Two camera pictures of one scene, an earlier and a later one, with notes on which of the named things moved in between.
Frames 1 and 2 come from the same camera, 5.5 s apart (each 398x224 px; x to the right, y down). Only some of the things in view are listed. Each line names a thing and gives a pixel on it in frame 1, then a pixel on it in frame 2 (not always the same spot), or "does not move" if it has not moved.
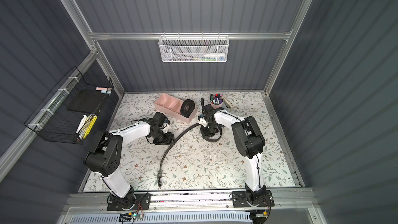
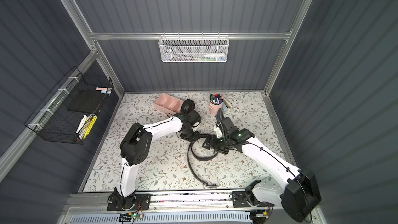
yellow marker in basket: x=90 y=127 does not move
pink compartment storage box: x=172 y=106 does not move
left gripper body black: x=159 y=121 -> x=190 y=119
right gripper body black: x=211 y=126 -> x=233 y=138
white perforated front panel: x=232 y=218 does not move
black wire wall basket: x=69 y=111 does not move
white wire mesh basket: x=194 y=49 does not move
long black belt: x=187 y=108 does not move
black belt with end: x=159 y=175 -> x=198 y=136
